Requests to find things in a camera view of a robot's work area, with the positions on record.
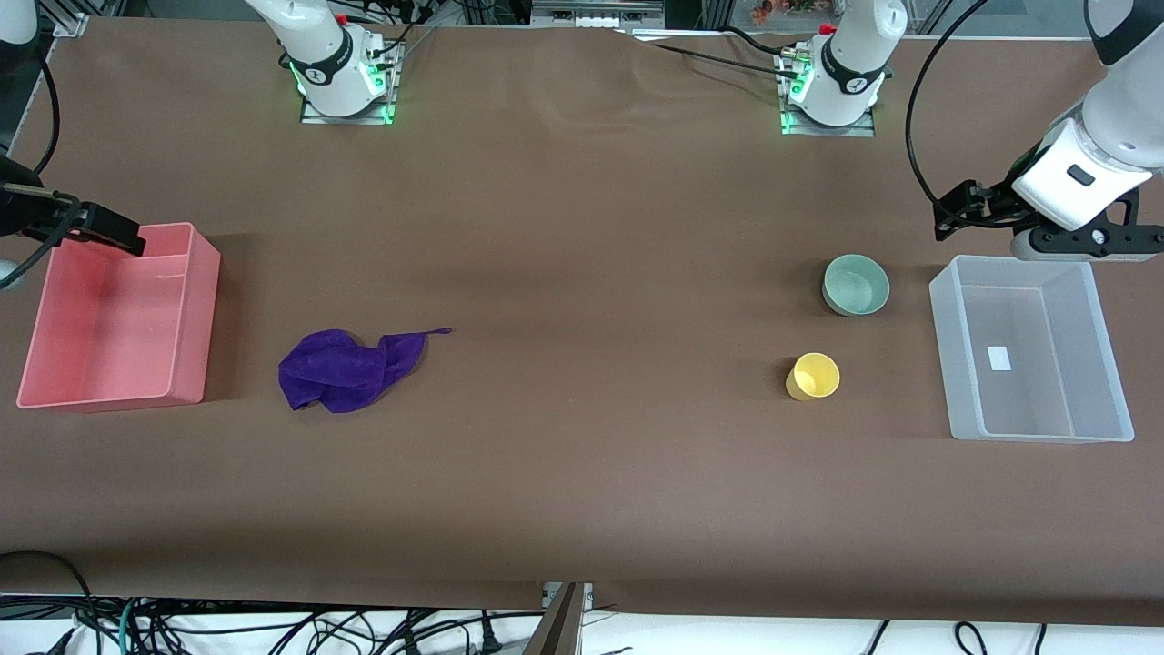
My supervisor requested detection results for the green bowl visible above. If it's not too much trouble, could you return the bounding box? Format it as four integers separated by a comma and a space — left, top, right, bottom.
822, 254, 891, 317

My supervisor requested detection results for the yellow cup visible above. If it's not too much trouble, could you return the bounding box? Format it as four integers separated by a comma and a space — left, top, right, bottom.
785, 352, 841, 402

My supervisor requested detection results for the purple cloth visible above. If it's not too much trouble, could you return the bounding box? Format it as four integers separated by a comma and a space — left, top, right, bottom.
278, 327, 453, 415

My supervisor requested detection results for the pink plastic bin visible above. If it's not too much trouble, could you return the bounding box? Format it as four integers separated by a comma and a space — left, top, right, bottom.
16, 222, 222, 412

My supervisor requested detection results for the clear plastic bin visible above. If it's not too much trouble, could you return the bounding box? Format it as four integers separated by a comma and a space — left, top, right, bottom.
928, 255, 1136, 444

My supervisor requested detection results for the brown table cover sheet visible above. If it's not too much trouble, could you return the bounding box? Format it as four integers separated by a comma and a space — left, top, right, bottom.
0, 16, 1164, 629

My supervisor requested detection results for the grey power strip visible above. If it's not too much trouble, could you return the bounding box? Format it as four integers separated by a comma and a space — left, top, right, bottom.
530, 0, 665, 28

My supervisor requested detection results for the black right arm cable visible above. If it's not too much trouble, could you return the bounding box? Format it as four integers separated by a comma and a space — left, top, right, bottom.
0, 55, 87, 292

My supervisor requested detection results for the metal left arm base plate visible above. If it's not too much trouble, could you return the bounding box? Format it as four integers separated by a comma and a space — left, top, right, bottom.
778, 50, 877, 138

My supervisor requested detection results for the aluminium frame corner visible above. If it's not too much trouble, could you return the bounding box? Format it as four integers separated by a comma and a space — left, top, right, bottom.
50, 0, 92, 39

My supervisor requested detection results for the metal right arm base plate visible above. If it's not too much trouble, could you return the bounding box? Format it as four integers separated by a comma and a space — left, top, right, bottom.
300, 38, 399, 126

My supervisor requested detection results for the thick black cable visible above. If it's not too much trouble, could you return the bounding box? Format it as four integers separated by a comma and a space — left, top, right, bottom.
0, 549, 96, 638

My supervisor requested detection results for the grey metal post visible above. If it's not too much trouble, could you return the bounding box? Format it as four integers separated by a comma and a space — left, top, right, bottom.
526, 582, 585, 655

